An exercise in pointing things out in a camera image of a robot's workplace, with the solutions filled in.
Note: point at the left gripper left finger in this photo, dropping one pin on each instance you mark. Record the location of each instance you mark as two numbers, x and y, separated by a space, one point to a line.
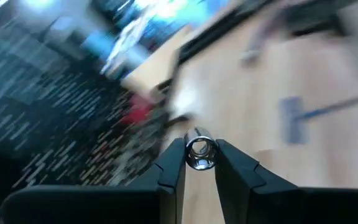
120 205

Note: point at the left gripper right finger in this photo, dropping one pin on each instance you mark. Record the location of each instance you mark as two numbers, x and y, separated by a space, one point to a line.
275 205

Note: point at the long silver socket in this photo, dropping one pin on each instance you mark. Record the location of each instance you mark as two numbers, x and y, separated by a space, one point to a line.
201 151

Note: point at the black metal pegboard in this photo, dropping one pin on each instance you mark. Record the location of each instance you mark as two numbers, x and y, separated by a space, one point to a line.
57 109

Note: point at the light wooden desk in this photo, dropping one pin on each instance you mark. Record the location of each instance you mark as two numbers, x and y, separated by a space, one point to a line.
154 68

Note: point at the black metal rig frame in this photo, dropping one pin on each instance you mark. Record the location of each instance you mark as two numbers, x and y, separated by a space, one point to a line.
216 34

